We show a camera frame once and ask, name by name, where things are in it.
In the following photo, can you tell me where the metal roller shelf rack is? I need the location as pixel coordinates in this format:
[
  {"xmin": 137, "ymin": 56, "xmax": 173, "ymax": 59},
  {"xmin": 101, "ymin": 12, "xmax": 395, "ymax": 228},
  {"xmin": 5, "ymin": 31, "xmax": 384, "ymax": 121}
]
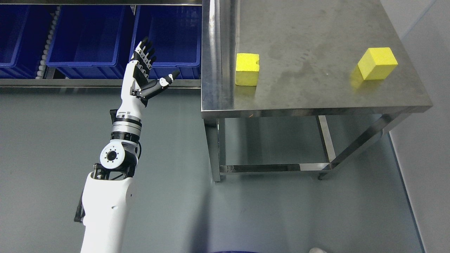
[{"xmin": 0, "ymin": 0, "xmax": 202, "ymax": 88}]

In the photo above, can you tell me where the blue plastic bin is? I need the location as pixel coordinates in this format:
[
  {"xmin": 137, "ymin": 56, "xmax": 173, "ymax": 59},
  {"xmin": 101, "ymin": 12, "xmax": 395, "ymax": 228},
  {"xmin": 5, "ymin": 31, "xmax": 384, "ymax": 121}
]
[
  {"xmin": 130, "ymin": 5, "xmax": 202, "ymax": 80},
  {"xmin": 0, "ymin": 5, "xmax": 53, "ymax": 79},
  {"xmin": 46, "ymin": 5, "xmax": 134, "ymax": 79}
]

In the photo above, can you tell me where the yellow foam block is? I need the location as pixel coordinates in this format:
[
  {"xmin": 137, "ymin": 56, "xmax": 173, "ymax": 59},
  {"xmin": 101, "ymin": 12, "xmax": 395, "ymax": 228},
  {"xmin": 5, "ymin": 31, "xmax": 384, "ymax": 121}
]
[
  {"xmin": 235, "ymin": 53, "xmax": 260, "ymax": 86},
  {"xmin": 358, "ymin": 47, "xmax": 398, "ymax": 80}
]

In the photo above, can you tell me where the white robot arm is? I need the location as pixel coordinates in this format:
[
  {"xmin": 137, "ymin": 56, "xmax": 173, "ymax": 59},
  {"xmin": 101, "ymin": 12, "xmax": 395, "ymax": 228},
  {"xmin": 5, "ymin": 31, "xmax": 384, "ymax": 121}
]
[{"xmin": 74, "ymin": 109, "xmax": 142, "ymax": 253}]

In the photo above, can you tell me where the blue plastic bin left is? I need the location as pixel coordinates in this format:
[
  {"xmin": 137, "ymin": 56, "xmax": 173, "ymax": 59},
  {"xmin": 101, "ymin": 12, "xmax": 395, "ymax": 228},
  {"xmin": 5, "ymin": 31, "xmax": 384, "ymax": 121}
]
[{"xmin": 0, "ymin": 5, "xmax": 53, "ymax": 79}]

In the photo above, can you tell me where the stainless steel table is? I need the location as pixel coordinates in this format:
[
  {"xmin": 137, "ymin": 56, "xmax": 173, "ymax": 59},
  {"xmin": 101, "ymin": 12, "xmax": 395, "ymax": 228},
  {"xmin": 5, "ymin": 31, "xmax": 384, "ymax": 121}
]
[{"xmin": 201, "ymin": 0, "xmax": 432, "ymax": 182}]

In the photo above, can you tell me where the blue plastic bin right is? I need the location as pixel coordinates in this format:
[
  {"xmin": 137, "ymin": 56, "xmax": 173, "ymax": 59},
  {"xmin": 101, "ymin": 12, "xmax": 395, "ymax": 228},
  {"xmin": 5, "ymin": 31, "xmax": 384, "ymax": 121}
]
[{"xmin": 130, "ymin": 5, "xmax": 202, "ymax": 80}]

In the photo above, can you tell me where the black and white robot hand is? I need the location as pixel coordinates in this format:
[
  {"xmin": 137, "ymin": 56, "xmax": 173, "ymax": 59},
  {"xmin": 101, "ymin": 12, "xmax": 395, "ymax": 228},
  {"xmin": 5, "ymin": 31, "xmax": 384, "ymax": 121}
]
[{"xmin": 116, "ymin": 37, "xmax": 180, "ymax": 120}]

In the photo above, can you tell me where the blue plastic bin middle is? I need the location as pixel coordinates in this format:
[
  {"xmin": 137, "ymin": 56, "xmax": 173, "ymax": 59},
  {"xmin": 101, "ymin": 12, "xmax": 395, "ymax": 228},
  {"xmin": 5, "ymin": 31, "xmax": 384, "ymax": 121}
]
[{"xmin": 46, "ymin": 5, "xmax": 134, "ymax": 79}]

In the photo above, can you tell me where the yellow foam block right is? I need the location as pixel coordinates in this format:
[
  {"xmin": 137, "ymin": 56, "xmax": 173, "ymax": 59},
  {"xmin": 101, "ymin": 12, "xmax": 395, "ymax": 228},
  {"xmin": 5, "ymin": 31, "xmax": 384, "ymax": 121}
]
[{"xmin": 358, "ymin": 47, "xmax": 398, "ymax": 80}]

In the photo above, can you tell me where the yellow foam block left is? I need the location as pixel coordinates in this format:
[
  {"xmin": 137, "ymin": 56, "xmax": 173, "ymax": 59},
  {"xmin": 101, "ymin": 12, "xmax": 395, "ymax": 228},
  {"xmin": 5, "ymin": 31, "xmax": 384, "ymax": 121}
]
[{"xmin": 235, "ymin": 53, "xmax": 260, "ymax": 86}]

